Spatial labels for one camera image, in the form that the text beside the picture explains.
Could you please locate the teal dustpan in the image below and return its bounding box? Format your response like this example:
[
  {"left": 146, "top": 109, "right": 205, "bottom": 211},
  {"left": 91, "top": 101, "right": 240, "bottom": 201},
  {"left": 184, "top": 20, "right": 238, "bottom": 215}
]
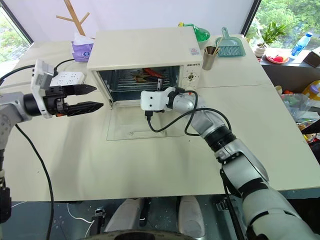
[{"left": 215, "top": 26, "right": 247, "bottom": 59}]

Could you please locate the white robot left leg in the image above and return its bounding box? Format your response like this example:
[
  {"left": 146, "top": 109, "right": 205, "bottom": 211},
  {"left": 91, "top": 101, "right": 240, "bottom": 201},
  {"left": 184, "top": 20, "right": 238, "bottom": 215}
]
[{"left": 103, "top": 198, "right": 145, "bottom": 233}]

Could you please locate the long thin black cable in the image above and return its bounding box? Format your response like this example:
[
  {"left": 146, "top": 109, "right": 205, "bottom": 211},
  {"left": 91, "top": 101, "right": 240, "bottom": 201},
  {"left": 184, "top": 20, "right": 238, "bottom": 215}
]
[{"left": 14, "top": 123, "right": 55, "bottom": 240}]

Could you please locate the red plate with fruit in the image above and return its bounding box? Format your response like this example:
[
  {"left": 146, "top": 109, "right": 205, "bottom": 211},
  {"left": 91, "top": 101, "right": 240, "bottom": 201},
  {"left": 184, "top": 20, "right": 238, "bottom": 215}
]
[{"left": 264, "top": 48, "right": 290, "bottom": 64}]

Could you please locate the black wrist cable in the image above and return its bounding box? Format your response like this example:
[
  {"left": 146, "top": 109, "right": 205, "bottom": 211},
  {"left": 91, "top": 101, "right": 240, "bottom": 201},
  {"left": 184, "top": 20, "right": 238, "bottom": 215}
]
[
  {"left": 0, "top": 64, "right": 36, "bottom": 85},
  {"left": 144, "top": 90, "right": 234, "bottom": 137}
]

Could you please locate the white robot leg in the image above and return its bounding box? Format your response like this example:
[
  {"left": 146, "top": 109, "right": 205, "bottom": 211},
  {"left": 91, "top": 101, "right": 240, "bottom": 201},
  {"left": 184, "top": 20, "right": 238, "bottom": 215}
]
[
  {"left": 178, "top": 195, "right": 206, "bottom": 239},
  {"left": 103, "top": 198, "right": 145, "bottom": 233}
]

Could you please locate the clear blue water bottle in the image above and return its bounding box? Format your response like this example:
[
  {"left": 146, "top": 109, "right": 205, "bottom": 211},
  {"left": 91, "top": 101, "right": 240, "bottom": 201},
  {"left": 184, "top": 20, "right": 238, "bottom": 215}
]
[{"left": 290, "top": 31, "right": 314, "bottom": 57}]

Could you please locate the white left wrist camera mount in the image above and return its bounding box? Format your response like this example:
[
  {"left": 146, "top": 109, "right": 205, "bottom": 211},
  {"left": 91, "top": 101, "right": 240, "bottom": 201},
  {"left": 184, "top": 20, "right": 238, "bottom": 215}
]
[{"left": 30, "top": 59, "right": 60, "bottom": 119}]

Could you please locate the white power strip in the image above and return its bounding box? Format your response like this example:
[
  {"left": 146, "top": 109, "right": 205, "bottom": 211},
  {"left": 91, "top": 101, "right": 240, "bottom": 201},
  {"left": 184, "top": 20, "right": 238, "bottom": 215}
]
[{"left": 49, "top": 70, "right": 87, "bottom": 88}]

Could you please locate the yellow plastic bottle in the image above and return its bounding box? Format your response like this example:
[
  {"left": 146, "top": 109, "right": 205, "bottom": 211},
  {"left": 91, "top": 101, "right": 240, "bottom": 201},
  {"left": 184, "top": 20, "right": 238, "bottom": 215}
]
[{"left": 301, "top": 79, "right": 320, "bottom": 101}]

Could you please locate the white robot right leg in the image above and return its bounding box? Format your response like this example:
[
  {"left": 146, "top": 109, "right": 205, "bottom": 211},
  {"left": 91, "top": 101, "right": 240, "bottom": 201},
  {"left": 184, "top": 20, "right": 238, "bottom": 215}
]
[{"left": 178, "top": 195, "right": 206, "bottom": 239}]

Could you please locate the cream toaster oven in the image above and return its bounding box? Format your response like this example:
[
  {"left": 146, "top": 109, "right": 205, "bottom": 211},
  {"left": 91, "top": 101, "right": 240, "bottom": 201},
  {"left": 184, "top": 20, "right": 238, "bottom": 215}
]
[{"left": 86, "top": 25, "right": 204, "bottom": 109}]

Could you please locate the wooden coat rack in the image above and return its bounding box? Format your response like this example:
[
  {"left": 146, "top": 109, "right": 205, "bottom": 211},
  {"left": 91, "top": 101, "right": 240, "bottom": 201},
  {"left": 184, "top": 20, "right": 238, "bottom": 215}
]
[{"left": 55, "top": 0, "right": 91, "bottom": 37}]

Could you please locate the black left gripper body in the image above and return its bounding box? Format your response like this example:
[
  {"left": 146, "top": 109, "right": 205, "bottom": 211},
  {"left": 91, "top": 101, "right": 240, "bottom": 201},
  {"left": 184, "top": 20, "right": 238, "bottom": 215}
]
[{"left": 45, "top": 85, "right": 70, "bottom": 117}]

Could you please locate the green plastic bottle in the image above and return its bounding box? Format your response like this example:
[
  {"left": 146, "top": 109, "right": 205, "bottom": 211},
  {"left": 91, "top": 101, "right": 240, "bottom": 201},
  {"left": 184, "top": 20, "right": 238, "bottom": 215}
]
[{"left": 177, "top": 22, "right": 211, "bottom": 43}]

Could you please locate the red sausage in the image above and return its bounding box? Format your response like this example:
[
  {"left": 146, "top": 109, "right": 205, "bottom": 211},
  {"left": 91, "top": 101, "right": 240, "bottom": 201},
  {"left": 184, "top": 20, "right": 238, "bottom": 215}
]
[{"left": 143, "top": 67, "right": 164, "bottom": 79}]

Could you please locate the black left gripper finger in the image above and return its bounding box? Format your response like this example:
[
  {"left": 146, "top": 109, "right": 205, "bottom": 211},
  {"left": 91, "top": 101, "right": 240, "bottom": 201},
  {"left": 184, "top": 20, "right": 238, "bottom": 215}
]
[
  {"left": 63, "top": 84, "right": 97, "bottom": 98},
  {"left": 65, "top": 101, "right": 104, "bottom": 118}
]

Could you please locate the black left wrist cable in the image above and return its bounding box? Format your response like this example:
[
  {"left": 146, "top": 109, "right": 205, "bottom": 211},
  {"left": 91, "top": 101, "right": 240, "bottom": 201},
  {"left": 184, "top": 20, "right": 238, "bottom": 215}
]
[{"left": 0, "top": 64, "right": 36, "bottom": 85}]

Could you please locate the metal cup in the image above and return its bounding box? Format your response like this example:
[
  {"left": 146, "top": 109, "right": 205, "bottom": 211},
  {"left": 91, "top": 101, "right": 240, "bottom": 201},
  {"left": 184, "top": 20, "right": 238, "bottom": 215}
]
[{"left": 201, "top": 45, "right": 217, "bottom": 71}]

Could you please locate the glass toaster oven door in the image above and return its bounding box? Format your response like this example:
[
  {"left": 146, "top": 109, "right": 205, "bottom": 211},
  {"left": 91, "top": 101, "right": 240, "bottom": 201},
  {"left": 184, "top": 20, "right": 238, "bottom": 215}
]
[{"left": 105, "top": 101, "right": 168, "bottom": 142}]

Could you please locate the clear plastic bag clutter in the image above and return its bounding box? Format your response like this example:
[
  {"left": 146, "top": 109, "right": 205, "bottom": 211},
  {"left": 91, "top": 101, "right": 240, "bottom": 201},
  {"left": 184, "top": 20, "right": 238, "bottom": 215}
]
[{"left": 279, "top": 92, "right": 320, "bottom": 124}]

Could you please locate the black power strip cord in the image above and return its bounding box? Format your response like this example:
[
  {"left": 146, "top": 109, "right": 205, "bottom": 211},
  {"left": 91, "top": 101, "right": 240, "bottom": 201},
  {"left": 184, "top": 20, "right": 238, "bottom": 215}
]
[{"left": 54, "top": 58, "right": 76, "bottom": 71}]

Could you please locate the purple tissue pack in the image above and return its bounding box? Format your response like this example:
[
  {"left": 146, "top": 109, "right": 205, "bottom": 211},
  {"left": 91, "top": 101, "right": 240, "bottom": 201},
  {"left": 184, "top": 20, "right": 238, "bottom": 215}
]
[{"left": 70, "top": 31, "right": 95, "bottom": 63}]

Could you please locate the wire oven rack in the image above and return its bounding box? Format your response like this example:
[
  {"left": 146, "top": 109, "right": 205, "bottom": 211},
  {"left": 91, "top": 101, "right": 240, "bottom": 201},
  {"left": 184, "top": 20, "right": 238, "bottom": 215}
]
[{"left": 109, "top": 69, "right": 176, "bottom": 94}]

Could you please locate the green potted plant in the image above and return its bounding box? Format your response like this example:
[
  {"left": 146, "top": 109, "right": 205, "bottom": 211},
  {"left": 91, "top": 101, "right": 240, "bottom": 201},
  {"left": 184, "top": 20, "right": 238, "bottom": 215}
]
[{"left": 254, "top": 21, "right": 288, "bottom": 59}]

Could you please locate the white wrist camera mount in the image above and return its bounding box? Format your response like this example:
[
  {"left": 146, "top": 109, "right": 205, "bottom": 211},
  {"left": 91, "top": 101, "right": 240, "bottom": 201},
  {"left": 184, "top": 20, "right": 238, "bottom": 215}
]
[
  {"left": 30, "top": 59, "right": 60, "bottom": 119},
  {"left": 139, "top": 87, "right": 176, "bottom": 113}
]

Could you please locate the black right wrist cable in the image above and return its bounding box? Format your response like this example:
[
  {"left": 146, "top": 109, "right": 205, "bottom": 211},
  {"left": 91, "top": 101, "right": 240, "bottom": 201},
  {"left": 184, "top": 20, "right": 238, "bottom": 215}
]
[{"left": 144, "top": 90, "right": 234, "bottom": 137}]

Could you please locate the white floor cable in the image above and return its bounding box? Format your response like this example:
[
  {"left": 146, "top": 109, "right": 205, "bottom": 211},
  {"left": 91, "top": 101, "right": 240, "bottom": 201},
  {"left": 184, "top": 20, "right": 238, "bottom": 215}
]
[{"left": 66, "top": 201, "right": 94, "bottom": 224}]

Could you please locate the food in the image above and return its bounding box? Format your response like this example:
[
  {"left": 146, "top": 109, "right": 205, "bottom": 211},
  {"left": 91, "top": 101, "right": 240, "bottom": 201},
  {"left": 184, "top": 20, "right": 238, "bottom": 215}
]
[{"left": 134, "top": 71, "right": 161, "bottom": 84}]

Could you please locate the brown box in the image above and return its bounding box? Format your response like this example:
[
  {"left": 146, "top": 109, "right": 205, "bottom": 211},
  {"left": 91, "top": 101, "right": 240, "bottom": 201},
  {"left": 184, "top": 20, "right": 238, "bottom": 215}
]
[{"left": 302, "top": 47, "right": 320, "bottom": 69}]

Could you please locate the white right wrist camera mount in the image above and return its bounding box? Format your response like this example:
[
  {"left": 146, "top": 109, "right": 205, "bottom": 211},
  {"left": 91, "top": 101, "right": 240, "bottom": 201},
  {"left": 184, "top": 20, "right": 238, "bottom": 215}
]
[{"left": 139, "top": 87, "right": 176, "bottom": 113}]

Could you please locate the wooden sticks bundle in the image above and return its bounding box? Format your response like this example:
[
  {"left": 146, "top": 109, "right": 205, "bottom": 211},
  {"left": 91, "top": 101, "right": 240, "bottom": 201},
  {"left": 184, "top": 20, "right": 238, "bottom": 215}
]
[{"left": 204, "top": 45, "right": 221, "bottom": 55}]

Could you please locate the dark rounded robot torso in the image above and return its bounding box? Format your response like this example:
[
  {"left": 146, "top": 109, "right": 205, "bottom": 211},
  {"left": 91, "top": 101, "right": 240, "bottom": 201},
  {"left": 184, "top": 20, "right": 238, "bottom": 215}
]
[{"left": 84, "top": 228, "right": 209, "bottom": 240}]

